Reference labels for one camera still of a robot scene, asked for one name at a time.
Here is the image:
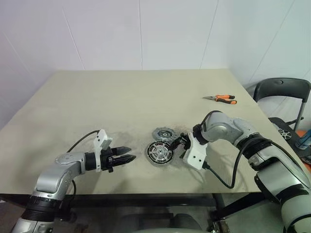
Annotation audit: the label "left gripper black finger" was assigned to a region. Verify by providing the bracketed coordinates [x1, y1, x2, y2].
[111, 154, 137, 166]
[113, 146, 133, 156]

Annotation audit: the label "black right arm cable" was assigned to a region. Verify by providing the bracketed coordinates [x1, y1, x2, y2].
[193, 110, 275, 189]

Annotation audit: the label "black folding chair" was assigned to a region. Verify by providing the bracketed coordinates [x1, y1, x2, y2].
[252, 77, 311, 136]

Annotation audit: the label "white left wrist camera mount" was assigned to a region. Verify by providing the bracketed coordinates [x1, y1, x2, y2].
[93, 129, 114, 173]

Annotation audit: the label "orange black pliers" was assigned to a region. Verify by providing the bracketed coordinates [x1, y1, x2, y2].
[202, 94, 238, 106]

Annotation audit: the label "blue object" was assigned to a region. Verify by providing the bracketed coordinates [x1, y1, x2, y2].
[295, 130, 311, 150]

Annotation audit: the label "copper wound motor stator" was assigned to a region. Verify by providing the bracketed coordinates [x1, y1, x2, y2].
[146, 142, 173, 166]

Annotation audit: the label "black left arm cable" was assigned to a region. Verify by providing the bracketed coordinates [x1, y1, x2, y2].
[64, 130, 101, 197]

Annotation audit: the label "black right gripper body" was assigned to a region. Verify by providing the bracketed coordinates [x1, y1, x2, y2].
[180, 133, 193, 152]

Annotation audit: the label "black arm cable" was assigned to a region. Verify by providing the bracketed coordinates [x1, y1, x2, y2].
[193, 110, 275, 189]
[64, 130, 101, 197]

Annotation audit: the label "black table frame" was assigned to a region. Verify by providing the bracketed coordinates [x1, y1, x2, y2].
[0, 193, 264, 220]

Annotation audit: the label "grey finned motor base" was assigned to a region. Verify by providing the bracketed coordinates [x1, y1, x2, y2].
[152, 126, 175, 142]

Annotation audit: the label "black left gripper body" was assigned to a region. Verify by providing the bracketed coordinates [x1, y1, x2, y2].
[100, 148, 117, 173]

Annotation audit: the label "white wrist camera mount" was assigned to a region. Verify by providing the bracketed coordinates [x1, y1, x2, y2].
[93, 129, 114, 173]
[182, 132, 208, 171]

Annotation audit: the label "small silver spoked wheel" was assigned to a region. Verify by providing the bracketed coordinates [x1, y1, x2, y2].
[277, 128, 293, 140]

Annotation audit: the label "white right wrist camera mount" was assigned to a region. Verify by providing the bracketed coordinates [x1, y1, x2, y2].
[182, 132, 208, 171]

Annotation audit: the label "metal caster wheel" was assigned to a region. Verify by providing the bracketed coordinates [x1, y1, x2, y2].
[208, 213, 229, 233]

